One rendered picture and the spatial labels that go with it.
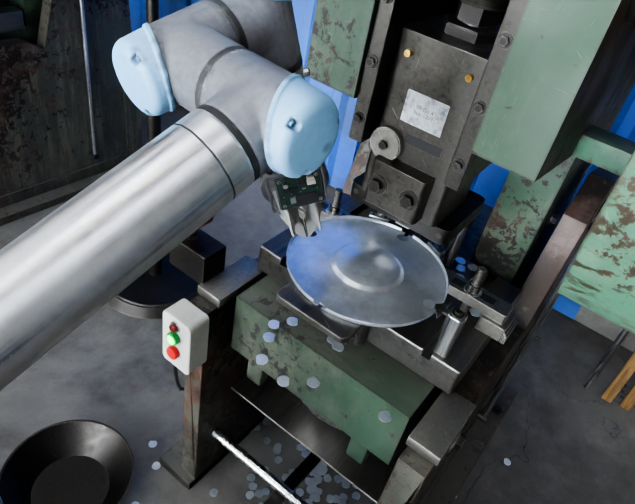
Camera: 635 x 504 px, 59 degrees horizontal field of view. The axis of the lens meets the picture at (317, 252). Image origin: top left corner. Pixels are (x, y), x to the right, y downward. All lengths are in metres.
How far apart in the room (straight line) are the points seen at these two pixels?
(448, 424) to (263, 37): 0.68
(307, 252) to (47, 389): 1.02
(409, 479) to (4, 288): 0.72
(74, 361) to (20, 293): 1.44
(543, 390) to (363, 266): 1.22
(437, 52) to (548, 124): 0.19
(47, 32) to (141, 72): 1.71
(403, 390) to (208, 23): 0.68
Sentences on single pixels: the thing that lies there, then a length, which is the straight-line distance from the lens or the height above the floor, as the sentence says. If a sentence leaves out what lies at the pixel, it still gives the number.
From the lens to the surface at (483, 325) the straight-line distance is 1.07.
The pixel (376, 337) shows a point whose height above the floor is 0.67.
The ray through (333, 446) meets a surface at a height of 0.31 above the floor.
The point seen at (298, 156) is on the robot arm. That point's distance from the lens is 0.46.
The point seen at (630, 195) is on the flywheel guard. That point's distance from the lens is 0.50.
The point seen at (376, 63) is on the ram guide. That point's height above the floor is 1.12.
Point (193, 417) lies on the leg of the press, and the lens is 1.36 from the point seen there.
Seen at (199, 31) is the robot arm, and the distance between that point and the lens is 0.54.
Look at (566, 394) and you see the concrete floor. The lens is 2.13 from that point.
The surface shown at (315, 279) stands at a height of 0.78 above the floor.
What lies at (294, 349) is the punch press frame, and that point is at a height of 0.62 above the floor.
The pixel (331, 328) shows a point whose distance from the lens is 0.88.
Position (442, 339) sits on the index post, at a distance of 0.98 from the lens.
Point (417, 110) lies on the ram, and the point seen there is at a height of 1.06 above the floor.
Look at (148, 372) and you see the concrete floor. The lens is 1.80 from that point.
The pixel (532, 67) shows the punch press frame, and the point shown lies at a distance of 0.77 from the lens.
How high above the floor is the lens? 1.40
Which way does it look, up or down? 38 degrees down
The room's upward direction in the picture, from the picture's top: 12 degrees clockwise
